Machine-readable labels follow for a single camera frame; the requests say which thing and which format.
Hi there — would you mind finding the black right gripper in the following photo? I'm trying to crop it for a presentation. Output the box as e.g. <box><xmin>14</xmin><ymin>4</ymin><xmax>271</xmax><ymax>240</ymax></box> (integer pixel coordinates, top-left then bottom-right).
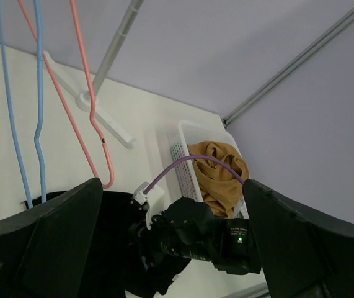
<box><xmin>128</xmin><ymin>222</ymin><xmax>164</xmax><ymax>273</ymax></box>

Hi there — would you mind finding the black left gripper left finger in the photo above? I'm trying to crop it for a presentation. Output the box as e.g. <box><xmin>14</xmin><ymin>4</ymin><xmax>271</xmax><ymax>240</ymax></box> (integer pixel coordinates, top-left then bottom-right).
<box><xmin>0</xmin><ymin>178</ymin><xmax>103</xmax><ymax>297</ymax></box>

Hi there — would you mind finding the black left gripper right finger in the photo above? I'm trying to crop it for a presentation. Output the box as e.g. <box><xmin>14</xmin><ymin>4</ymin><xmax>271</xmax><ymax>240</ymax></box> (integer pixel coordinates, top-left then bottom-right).
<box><xmin>243</xmin><ymin>179</ymin><xmax>354</xmax><ymax>297</ymax></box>

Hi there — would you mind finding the black tank top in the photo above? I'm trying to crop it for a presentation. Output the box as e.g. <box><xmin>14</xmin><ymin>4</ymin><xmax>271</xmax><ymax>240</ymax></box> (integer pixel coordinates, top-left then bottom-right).
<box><xmin>23</xmin><ymin>191</ymin><xmax>193</xmax><ymax>297</ymax></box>

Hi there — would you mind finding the brown tank top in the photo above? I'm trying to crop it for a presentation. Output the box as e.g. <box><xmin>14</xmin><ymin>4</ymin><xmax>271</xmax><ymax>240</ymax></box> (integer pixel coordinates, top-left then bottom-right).
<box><xmin>188</xmin><ymin>141</ymin><xmax>250</xmax><ymax>219</ymax></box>

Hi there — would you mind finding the pink hanger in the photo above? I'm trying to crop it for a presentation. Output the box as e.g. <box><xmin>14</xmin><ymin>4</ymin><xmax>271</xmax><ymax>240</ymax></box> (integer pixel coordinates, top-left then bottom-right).
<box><xmin>17</xmin><ymin>0</ymin><xmax>116</xmax><ymax>190</ymax></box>

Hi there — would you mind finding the grey tank top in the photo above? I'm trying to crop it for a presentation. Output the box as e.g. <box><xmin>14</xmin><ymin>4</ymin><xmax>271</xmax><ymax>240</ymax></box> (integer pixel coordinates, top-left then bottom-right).
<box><xmin>234</xmin><ymin>199</ymin><xmax>249</xmax><ymax>219</ymax></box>

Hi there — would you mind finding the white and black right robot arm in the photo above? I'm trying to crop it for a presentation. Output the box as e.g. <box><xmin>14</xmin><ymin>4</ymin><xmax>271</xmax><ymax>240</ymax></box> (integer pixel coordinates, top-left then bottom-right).
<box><xmin>129</xmin><ymin>197</ymin><xmax>262</xmax><ymax>275</ymax></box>

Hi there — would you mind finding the white plastic basket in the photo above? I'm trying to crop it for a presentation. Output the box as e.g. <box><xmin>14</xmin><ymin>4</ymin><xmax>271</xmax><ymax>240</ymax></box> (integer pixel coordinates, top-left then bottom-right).
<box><xmin>167</xmin><ymin>120</ymin><xmax>249</xmax><ymax>220</ymax></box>

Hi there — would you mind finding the metal clothes rack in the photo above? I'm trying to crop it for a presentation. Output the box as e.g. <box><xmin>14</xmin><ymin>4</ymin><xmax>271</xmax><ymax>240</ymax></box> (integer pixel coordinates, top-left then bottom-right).
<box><xmin>42</xmin><ymin>0</ymin><xmax>146</xmax><ymax>149</ymax></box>

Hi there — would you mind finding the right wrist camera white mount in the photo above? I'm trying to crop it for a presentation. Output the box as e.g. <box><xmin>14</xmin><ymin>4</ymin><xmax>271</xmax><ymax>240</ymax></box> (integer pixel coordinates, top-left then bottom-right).
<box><xmin>133</xmin><ymin>182</ymin><xmax>165</xmax><ymax>230</ymax></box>

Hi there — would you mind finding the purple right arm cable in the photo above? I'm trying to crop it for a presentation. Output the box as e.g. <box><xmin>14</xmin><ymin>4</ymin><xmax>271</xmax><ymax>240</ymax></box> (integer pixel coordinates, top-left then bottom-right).
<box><xmin>144</xmin><ymin>154</ymin><xmax>246</xmax><ymax>195</ymax></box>

